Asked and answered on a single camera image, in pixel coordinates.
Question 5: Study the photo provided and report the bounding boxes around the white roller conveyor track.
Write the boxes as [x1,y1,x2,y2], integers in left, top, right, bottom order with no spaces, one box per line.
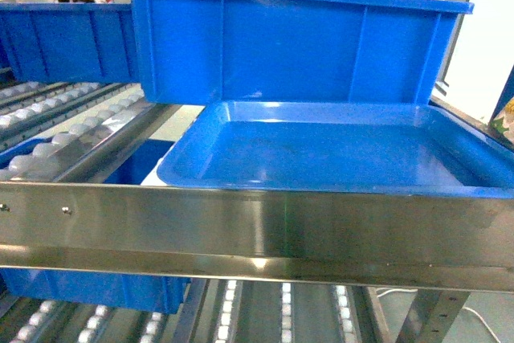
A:
[0,89,145,182]

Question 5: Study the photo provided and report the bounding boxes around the blue plastic tray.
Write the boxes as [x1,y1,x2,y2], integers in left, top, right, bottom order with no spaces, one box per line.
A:
[157,101,513,197]

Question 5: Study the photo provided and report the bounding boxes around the blue crate below rail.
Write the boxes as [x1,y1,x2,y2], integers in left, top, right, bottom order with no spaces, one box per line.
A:
[1,268,190,314]

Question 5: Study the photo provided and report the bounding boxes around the large blue plastic crate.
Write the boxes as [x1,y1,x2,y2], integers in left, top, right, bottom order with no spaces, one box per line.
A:
[131,0,473,105]

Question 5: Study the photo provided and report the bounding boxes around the blue crate at left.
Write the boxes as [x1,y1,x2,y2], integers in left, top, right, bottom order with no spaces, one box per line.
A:
[1,3,139,84]

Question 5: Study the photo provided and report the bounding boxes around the steel rack front rail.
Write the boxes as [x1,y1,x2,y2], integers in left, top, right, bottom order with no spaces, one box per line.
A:
[1,182,513,292]

